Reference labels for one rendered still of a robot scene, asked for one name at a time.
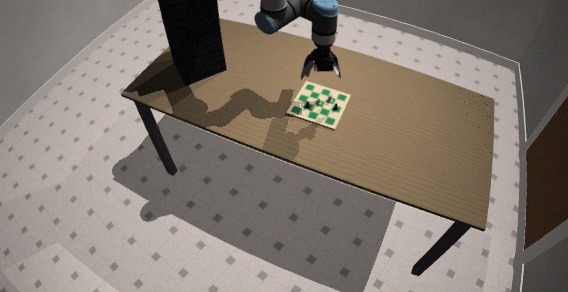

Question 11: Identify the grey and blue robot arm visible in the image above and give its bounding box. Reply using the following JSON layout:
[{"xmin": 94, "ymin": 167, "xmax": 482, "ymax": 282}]
[{"xmin": 254, "ymin": 0, "xmax": 339, "ymax": 46}]

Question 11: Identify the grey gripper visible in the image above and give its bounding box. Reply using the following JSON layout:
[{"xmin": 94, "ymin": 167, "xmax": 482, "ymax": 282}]
[{"xmin": 301, "ymin": 42, "xmax": 341, "ymax": 78}]

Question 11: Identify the green and cream chessboard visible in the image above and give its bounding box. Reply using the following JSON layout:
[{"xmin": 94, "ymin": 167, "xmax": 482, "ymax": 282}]
[{"xmin": 286, "ymin": 81, "xmax": 351, "ymax": 130}]

